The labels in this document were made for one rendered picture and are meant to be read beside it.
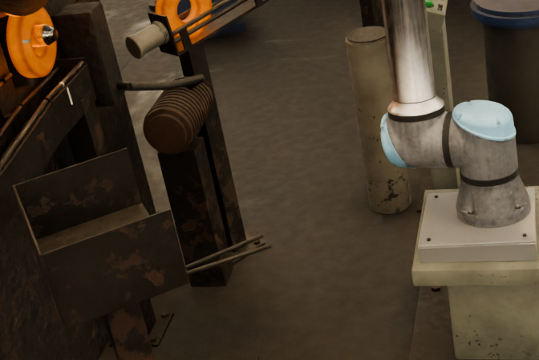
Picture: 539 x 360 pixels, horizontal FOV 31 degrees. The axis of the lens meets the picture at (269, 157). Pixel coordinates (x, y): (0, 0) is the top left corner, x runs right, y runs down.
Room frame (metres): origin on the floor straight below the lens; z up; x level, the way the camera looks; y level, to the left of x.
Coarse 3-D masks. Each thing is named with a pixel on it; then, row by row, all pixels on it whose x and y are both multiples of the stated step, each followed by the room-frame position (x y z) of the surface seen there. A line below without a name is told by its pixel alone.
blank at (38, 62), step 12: (36, 12) 1.96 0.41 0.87; (12, 24) 1.89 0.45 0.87; (24, 24) 1.90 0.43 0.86; (36, 24) 1.95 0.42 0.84; (48, 24) 1.99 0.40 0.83; (12, 36) 1.88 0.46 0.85; (24, 36) 1.89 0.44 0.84; (12, 48) 1.87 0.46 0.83; (24, 48) 1.87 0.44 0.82; (36, 48) 1.96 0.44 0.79; (48, 48) 1.96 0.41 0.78; (12, 60) 1.87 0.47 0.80; (24, 60) 1.87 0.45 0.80; (36, 60) 1.90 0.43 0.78; (48, 60) 1.95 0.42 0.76; (24, 72) 1.88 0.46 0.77; (36, 72) 1.89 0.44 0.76; (48, 72) 1.93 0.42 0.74
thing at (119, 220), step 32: (96, 160) 1.51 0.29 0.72; (128, 160) 1.53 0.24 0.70; (32, 192) 1.48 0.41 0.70; (64, 192) 1.49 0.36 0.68; (96, 192) 1.51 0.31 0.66; (128, 192) 1.53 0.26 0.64; (32, 224) 1.47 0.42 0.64; (64, 224) 1.49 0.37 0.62; (96, 224) 1.48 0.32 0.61; (128, 224) 1.26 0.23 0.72; (160, 224) 1.28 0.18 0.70; (64, 256) 1.23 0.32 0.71; (96, 256) 1.25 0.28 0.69; (128, 256) 1.26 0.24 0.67; (160, 256) 1.27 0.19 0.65; (64, 288) 1.23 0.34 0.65; (96, 288) 1.24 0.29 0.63; (128, 288) 1.26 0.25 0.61; (160, 288) 1.27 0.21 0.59; (64, 320) 1.22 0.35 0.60; (128, 320) 1.37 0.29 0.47; (128, 352) 1.37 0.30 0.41
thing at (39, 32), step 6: (0, 30) 1.95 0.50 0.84; (36, 30) 1.92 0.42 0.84; (42, 30) 1.92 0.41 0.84; (48, 30) 1.92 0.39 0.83; (54, 30) 1.92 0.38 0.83; (0, 36) 1.94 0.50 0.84; (36, 36) 1.91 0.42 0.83; (42, 36) 1.91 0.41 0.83; (48, 36) 1.91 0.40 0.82; (54, 36) 1.92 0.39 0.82; (0, 42) 1.94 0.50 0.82; (6, 42) 1.94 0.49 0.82; (36, 42) 1.92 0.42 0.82; (42, 42) 1.91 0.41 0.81; (48, 42) 1.91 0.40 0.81; (6, 48) 1.94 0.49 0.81
